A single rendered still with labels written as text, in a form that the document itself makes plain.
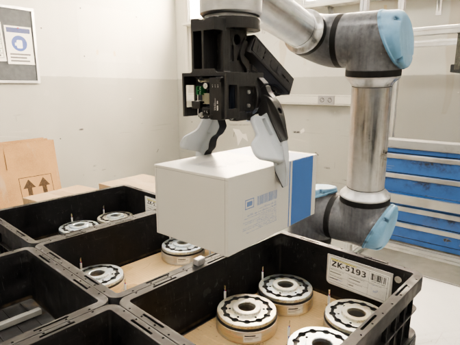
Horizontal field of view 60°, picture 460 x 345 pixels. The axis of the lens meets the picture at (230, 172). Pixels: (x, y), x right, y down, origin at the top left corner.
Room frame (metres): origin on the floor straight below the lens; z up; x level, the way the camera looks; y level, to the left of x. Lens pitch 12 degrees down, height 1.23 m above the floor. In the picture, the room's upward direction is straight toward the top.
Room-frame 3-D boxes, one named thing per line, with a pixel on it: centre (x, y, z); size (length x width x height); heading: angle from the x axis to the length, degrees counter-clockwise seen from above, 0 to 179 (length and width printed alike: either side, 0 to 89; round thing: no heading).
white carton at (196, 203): (0.52, -0.02, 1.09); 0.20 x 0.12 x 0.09; 140
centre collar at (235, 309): (0.61, -0.03, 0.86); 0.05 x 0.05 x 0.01
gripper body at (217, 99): (0.50, 0.00, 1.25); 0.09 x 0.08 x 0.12; 140
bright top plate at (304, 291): (0.69, -0.10, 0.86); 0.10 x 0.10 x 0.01
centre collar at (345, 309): (0.59, -0.21, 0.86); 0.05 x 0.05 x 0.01
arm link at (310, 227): (1.00, -0.22, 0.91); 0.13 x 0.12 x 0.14; 51
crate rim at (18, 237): (0.97, 0.36, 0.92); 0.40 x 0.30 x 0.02; 137
